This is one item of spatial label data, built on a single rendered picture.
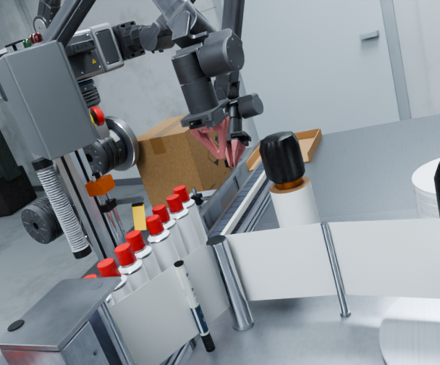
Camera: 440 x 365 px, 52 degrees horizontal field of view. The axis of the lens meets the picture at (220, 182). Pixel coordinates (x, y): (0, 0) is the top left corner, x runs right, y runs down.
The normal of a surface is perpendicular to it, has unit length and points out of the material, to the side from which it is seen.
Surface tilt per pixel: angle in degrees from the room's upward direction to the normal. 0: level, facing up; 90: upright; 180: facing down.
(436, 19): 90
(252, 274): 90
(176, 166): 90
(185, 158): 90
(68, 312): 0
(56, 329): 0
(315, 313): 0
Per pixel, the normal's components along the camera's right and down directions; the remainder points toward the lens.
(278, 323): -0.29, -0.90
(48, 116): 0.54, 0.13
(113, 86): -0.51, 0.43
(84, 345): 0.89, -0.13
